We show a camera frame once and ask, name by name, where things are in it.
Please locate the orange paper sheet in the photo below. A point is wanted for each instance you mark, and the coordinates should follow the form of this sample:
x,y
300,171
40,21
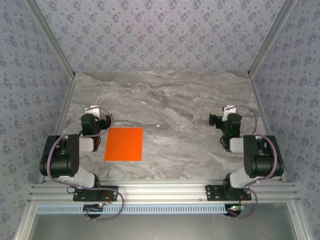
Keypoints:
x,y
123,145

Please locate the right black-white robot arm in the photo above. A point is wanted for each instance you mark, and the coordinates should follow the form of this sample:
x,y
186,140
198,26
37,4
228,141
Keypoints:
x,y
262,160

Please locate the left black-white robot arm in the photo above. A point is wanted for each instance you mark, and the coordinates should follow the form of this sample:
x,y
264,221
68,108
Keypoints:
x,y
60,162

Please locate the left small control board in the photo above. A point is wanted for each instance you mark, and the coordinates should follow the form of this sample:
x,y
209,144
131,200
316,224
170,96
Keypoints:
x,y
93,208

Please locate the small control board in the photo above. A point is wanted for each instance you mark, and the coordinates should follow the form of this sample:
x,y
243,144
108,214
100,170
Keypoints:
x,y
93,208
235,207

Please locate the right small control board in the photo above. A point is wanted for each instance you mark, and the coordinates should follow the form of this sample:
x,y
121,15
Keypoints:
x,y
235,207

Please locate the grey metal panel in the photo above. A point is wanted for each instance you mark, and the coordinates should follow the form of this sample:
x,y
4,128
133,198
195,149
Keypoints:
x,y
162,227

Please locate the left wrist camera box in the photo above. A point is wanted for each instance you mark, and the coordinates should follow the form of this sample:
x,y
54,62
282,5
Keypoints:
x,y
92,109

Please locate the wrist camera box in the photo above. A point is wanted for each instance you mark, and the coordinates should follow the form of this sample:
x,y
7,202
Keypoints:
x,y
92,109
228,109

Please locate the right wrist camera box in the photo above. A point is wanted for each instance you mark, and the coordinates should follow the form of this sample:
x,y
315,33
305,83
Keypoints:
x,y
228,109

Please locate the left aluminium side rail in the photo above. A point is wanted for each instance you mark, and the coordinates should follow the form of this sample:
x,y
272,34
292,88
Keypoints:
x,y
66,105

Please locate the aluminium side rail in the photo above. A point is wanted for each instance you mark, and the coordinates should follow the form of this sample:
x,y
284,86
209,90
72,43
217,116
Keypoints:
x,y
66,105
258,105

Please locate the right aluminium side rail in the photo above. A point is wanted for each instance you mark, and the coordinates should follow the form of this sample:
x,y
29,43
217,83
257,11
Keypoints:
x,y
258,105

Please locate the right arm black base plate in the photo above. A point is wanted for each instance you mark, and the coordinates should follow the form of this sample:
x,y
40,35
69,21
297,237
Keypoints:
x,y
212,195

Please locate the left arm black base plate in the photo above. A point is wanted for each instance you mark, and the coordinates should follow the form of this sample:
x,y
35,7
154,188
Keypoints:
x,y
79,197

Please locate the long aluminium mounting rail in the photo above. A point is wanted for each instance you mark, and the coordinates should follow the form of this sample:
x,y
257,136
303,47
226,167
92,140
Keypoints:
x,y
162,192

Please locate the left aluminium frame post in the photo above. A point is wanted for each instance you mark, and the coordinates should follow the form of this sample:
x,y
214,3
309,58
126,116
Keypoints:
x,y
52,37

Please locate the aluminium frame post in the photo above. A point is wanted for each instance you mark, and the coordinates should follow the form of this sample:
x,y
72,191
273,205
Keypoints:
x,y
52,37
270,37

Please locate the right aluminium frame post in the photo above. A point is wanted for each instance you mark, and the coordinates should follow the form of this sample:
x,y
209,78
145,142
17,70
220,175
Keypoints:
x,y
270,37

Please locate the left lower aluminium frame bar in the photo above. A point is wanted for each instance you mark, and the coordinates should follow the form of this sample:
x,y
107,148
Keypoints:
x,y
27,225

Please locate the aluminium frame bar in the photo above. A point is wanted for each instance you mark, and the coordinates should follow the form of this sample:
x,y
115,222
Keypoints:
x,y
27,225
300,225

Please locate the right lower aluminium frame bar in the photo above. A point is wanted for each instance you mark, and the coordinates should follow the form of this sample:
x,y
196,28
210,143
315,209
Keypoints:
x,y
300,225

